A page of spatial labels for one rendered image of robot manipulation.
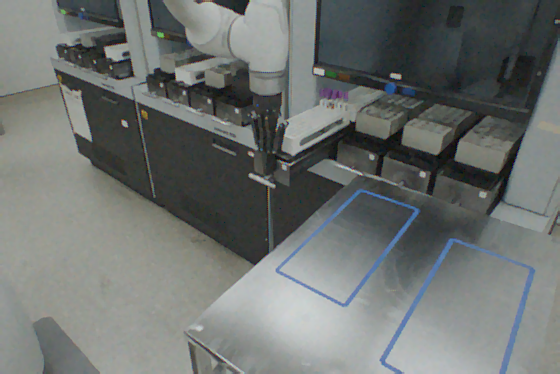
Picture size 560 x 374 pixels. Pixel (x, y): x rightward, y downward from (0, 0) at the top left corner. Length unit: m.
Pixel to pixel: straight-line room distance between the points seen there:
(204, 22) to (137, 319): 1.24
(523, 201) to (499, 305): 0.47
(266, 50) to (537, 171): 0.71
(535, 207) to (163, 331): 1.35
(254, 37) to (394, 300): 0.63
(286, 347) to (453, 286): 0.32
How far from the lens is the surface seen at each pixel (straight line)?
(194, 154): 1.83
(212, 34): 1.04
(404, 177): 1.18
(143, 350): 1.74
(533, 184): 1.18
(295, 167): 1.13
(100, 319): 1.90
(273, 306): 0.70
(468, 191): 1.13
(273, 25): 0.98
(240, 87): 1.58
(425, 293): 0.76
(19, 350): 0.71
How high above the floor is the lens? 1.34
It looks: 32 degrees down
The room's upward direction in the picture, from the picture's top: straight up
